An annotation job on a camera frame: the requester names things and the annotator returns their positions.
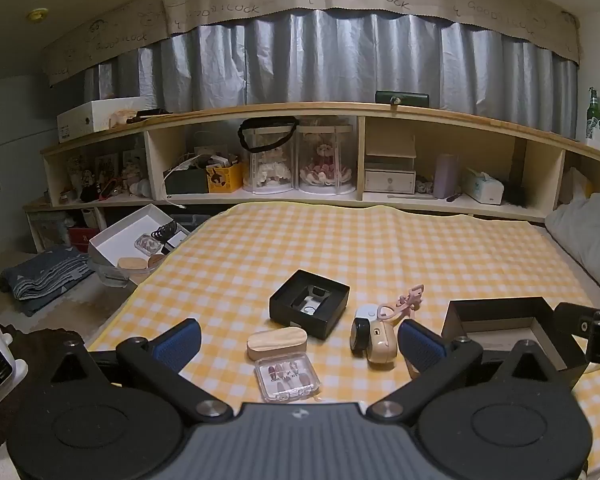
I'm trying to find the small figurines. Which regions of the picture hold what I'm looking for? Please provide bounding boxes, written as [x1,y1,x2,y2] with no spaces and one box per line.
[67,152,146,202]

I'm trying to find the large black cardboard box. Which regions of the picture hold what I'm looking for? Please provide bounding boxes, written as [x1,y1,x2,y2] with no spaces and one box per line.
[441,297,588,396]

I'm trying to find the red box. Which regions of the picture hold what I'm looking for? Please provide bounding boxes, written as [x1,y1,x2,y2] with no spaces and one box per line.
[67,227,101,248]

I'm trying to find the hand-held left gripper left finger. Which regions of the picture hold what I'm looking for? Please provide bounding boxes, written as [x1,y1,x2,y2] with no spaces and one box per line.
[49,318,234,424]

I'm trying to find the white bag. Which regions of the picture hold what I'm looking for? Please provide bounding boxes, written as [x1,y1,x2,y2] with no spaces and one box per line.
[562,167,595,206]

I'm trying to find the yellow storage box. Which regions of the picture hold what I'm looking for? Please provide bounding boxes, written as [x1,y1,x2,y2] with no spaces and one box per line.
[206,162,243,193]

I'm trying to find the grey curtain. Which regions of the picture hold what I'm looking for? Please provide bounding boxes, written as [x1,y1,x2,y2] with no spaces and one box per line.
[82,7,578,141]

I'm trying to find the grey tool case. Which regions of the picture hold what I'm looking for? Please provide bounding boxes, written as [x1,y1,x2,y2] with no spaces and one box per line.
[172,214,213,233]

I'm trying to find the beige egg-shaped device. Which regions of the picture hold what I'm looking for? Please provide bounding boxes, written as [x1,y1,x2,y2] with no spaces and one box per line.
[365,327,399,371]

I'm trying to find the white tissue box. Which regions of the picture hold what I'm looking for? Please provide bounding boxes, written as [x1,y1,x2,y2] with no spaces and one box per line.
[461,167,505,205]

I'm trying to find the white flat cardboard box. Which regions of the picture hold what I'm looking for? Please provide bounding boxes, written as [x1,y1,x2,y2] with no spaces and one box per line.
[56,100,153,143]

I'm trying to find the oval wooden case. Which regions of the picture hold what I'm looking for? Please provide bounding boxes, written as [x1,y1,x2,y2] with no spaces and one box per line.
[246,326,309,362]

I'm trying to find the black hair claw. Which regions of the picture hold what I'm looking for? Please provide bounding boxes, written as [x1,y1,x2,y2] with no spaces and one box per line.
[150,222,178,243]

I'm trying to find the long wooden shelf unit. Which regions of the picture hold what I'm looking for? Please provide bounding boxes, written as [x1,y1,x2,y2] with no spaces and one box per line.
[22,102,600,256]

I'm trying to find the doll case with black handle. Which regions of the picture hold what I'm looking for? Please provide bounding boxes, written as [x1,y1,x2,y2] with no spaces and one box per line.
[237,116,299,195]

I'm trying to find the clear doll display case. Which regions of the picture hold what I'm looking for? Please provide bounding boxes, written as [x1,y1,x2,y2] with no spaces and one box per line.
[296,117,356,196]

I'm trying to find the black storage bin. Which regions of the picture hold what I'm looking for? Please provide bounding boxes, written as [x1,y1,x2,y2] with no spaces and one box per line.
[164,167,210,196]

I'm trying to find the clear press-on nail box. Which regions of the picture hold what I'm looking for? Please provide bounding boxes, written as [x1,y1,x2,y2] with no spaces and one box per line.
[254,351,322,404]

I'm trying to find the open white box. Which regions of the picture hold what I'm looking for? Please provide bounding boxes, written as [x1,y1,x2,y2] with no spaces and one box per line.
[88,204,191,281]

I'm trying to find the black fluffy item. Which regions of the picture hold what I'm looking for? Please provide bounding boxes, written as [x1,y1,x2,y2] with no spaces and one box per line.
[502,182,531,208]

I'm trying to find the small black box with insert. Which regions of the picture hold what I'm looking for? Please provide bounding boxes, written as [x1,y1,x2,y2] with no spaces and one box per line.
[269,269,351,342]

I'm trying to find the green glass bottle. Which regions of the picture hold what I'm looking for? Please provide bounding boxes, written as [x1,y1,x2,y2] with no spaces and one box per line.
[585,87,600,139]

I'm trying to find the dark green case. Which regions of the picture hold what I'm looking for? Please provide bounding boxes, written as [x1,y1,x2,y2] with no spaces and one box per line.
[375,91,429,108]

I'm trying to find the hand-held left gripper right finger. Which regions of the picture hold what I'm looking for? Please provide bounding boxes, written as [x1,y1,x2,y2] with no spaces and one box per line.
[369,319,571,421]

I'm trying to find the pink eyelash curler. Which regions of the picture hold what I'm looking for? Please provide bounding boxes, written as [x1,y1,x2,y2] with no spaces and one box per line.
[375,284,425,322]

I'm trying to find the grey pillow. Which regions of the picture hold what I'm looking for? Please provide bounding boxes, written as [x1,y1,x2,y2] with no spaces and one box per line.
[545,192,600,306]

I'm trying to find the folded dark blue blanket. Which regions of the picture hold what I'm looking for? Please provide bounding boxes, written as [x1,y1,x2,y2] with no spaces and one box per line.
[0,247,93,316]

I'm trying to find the yellow checked blanket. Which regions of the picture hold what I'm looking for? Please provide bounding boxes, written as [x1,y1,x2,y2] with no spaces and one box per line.
[87,201,600,476]

